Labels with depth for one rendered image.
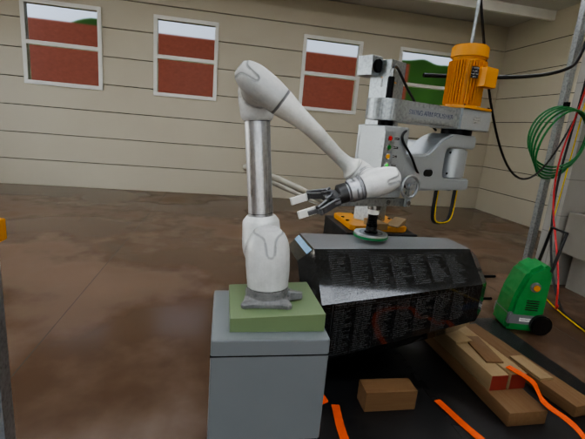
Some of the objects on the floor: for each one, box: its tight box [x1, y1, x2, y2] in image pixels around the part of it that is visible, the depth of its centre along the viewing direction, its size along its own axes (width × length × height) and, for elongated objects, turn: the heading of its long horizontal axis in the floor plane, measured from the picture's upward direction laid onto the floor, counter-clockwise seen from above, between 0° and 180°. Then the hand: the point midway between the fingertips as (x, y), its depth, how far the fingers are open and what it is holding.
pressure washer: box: [493, 226, 568, 335], centre depth 327 cm, size 35×35×87 cm
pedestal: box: [323, 215, 417, 237], centre depth 343 cm, size 66×66×74 cm
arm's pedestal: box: [206, 290, 330, 439], centre depth 157 cm, size 50×50×80 cm
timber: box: [357, 378, 418, 412], centre depth 219 cm, size 30×12×12 cm, turn 80°
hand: (296, 207), depth 147 cm, fingers open, 13 cm apart
